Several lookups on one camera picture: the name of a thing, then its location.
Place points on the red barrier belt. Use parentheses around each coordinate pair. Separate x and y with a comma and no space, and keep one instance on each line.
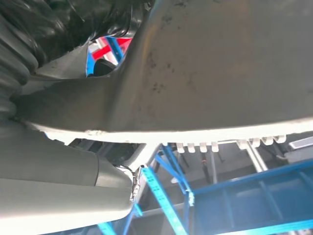
(102,52)

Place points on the blue metal shelf rack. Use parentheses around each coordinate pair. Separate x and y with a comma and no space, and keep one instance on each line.
(244,201)

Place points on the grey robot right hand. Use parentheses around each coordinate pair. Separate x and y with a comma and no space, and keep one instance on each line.
(48,188)

